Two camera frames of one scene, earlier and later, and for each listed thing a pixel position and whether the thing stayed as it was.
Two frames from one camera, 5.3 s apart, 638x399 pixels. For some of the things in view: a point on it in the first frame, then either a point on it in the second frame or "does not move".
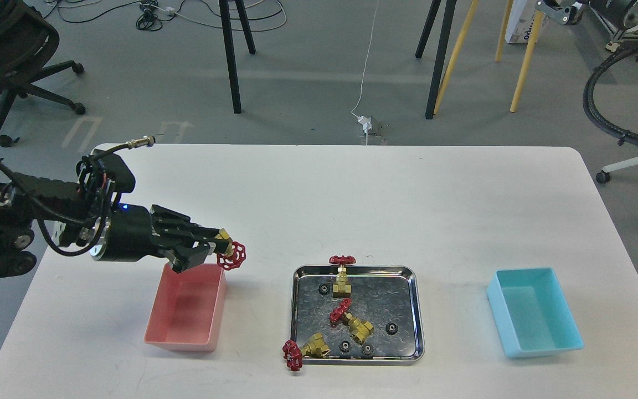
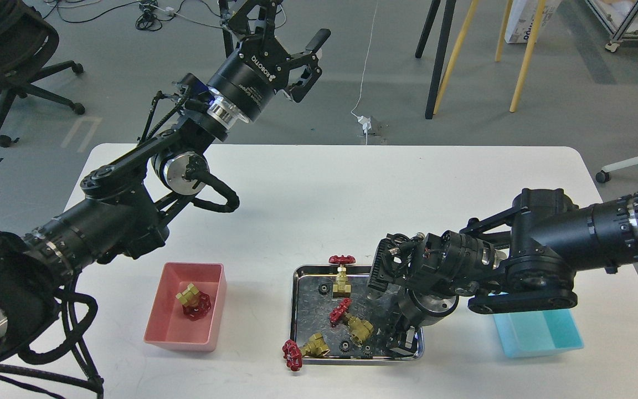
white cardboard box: x=521 y=18 does not move
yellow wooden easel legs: x=502 y=41 does not move
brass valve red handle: x=232 y=259 → x=196 y=304
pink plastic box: x=188 y=308 does not move
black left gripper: x=126 y=234 → x=248 y=78
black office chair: x=5 y=41 does not move
